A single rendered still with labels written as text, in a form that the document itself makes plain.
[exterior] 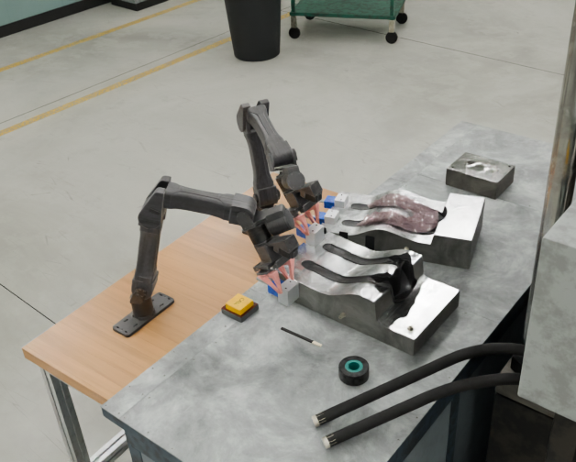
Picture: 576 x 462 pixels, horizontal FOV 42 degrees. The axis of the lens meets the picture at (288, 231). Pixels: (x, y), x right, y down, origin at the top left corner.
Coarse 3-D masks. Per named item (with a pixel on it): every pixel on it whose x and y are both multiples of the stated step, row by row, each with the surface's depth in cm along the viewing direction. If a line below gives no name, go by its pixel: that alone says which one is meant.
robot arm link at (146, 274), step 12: (144, 204) 203; (144, 228) 205; (156, 228) 205; (144, 240) 208; (156, 240) 208; (144, 252) 211; (156, 252) 212; (144, 264) 213; (156, 264) 216; (144, 276) 215; (156, 276) 219; (132, 288) 217
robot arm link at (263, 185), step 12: (252, 132) 248; (252, 144) 250; (252, 156) 252; (264, 156) 252; (252, 168) 256; (264, 168) 253; (264, 180) 254; (264, 192) 254; (276, 192) 256; (264, 204) 256
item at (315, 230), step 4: (308, 224) 239; (312, 224) 237; (316, 224) 237; (296, 228) 238; (304, 228) 237; (308, 228) 235; (312, 228) 235; (316, 228) 235; (320, 228) 235; (296, 232) 239; (300, 232) 237; (312, 232) 234; (316, 232) 234; (320, 232) 236; (304, 236) 237; (308, 236) 235; (312, 236) 234; (316, 236) 235; (320, 236) 237; (308, 240) 236; (312, 240) 235; (316, 240) 236; (320, 240) 238; (308, 244) 237; (312, 244) 236; (316, 244) 236
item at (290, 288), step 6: (264, 282) 214; (282, 282) 210; (288, 282) 210; (294, 282) 210; (270, 288) 211; (282, 288) 208; (288, 288) 208; (294, 288) 209; (276, 294) 211; (282, 294) 208; (288, 294) 207; (294, 294) 210; (282, 300) 210; (288, 300) 208; (294, 300) 211; (288, 306) 210
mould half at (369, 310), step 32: (320, 256) 232; (384, 256) 226; (416, 256) 222; (320, 288) 220; (352, 288) 213; (384, 288) 210; (416, 288) 221; (448, 288) 220; (352, 320) 215; (384, 320) 210; (416, 320) 209
